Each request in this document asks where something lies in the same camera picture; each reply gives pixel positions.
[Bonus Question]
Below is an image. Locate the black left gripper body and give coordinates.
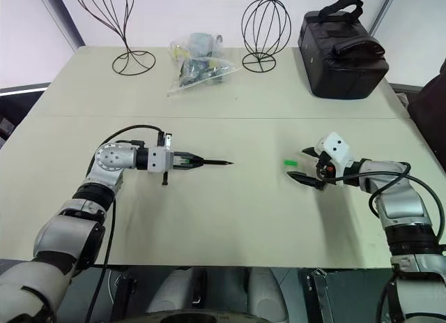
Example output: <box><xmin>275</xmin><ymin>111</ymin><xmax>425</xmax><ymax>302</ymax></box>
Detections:
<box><xmin>155</xmin><ymin>130</ymin><xmax>176</xmax><ymax>187</ymax></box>

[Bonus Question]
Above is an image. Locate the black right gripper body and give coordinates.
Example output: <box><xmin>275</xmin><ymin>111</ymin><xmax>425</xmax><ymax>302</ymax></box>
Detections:
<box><xmin>312</xmin><ymin>150</ymin><xmax>339</xmax><ymax>192</ymax></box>

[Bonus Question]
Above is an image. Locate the clear green marker cap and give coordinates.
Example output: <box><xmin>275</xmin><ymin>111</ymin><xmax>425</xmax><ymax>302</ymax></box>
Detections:
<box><xmin>282</xmin><ymin>157</ymin><xmax>306</xmax><ymax>176</ymax></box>

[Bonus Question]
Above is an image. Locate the clear plastic bag of items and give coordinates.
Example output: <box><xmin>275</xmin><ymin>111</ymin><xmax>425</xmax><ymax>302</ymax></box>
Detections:
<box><xmin>166</xmin><ymin>32</ymin><xmax>243</xmax><ymax>98</ymax></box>

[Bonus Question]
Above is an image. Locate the white rounded shell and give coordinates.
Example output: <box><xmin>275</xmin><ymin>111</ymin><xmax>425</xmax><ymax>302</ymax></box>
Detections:
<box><xmin>245</xmin><ymin>266</ymin><xmax>291</xmax><ymax>317</ymax></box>
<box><xmin>147</xmin><ymin>266</ymin><xmax>210</xmax><ymax>317</ymax></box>

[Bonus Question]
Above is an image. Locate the dark chair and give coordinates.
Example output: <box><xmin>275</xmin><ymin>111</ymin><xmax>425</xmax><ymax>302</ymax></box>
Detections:
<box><xmin>406</xmin><ymin>59</ymin><xmax>446</xmax><ymax>157</ymax></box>

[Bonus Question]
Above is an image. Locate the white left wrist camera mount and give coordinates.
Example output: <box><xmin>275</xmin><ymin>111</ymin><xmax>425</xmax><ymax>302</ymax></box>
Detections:
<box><xmin>147</xmin><ymin>146</ymin><xmax>175</xmax><ymax>174</ymax></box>

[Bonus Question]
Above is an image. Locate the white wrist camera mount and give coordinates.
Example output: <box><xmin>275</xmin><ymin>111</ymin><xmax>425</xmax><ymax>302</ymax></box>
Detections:
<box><xmin>314</xmin><ymin>131</ymin><xmax>355</xmax><ymax>177</ymax></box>
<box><xmin>147</xmin><ymin>146</ymin><xmax>175</xmax><ymax>174</ymax></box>

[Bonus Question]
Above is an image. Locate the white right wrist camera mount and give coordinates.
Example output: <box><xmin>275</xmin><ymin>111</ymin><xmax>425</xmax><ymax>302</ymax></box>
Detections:
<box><xmin>314</xmin><ymin>131</ymin><xmax>355</xmax><ymax>177</ymax></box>

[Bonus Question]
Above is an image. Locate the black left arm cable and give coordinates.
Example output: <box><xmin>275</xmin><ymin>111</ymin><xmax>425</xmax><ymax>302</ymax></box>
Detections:
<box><xmin>84</xmin><ymin>124</ymin><xmax>165</xmax><ymax>323</ymax></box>

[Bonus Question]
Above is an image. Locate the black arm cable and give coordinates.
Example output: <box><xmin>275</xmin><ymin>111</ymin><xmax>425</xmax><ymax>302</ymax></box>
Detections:
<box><xmin>84</xmin><ymin>124</ymin><xmax>165</xmax><ymax>323</ymax></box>
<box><xmin>323</xmin><ymin>160</ymin><xmax>446</xmax><ymax>258</ymax></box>

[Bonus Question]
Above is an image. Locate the black carry bag with handle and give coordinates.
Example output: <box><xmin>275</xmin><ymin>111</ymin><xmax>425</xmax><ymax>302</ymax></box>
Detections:
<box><xmin>297</xmin><ymin>0</ymin><xmax>390</xmax><ymax>101</ymax></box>

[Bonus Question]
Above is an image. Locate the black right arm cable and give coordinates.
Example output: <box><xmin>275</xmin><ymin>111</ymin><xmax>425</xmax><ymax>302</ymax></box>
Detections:
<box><xmin>323</xmin><ymin>160</ymin><xmax>446</xmax><ymax>258</ymax></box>

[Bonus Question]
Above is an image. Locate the black metal bracket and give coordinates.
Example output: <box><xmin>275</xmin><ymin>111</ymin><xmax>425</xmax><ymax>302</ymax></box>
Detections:
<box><xmin>301</xmin><ymin>268</ymin><xmax>334</xmax><ymax>323</ymax></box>

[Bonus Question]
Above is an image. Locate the egg-shaped black wire stand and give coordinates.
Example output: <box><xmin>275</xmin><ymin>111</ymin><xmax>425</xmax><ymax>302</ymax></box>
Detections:
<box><xmin>240</xmin><ymin>0</ymin><xmax>293</xmax><ymax>73</ymax></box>

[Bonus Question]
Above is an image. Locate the tall black wire stand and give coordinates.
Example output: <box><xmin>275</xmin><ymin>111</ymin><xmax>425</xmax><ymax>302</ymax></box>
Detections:
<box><xmin>72</xmin><ymin>0</ymin><xmax>156</xmax><ymax>77</ymax></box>

